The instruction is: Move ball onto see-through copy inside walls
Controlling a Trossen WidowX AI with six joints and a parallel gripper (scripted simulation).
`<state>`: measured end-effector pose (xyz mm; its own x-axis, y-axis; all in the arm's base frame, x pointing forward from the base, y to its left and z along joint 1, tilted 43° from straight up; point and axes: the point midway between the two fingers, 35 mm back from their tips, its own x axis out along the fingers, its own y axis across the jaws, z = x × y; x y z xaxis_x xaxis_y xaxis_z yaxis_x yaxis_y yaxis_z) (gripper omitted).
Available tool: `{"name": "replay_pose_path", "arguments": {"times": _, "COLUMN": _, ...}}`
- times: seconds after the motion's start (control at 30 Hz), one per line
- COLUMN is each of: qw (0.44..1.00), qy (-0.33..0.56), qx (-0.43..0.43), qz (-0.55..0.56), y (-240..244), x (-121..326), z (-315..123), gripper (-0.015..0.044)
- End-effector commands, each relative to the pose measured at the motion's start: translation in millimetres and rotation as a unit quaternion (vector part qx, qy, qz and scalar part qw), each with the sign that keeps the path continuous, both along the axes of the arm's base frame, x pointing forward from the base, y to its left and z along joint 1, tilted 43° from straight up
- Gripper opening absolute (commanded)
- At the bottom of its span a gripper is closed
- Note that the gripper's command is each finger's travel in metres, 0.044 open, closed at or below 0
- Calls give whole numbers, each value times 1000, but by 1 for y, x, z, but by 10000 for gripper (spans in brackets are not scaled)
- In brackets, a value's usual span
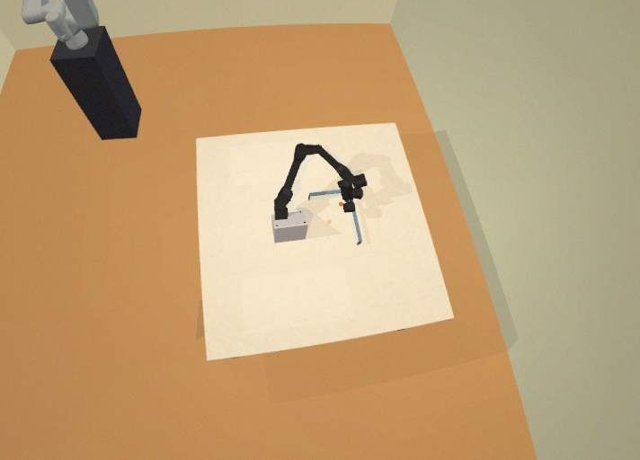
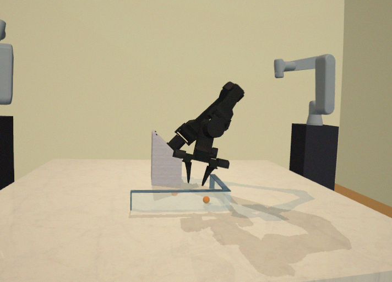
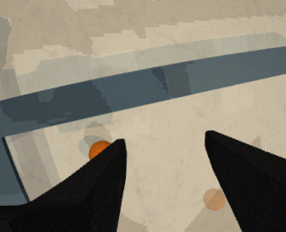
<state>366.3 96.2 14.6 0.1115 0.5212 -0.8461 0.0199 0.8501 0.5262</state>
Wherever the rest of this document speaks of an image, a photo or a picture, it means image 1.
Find low clear corner walls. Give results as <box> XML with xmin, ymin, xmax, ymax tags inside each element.
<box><xmin>310</xmin><ymin>193</ymin><xmax>359</xmax><ymax>243</ymax></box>

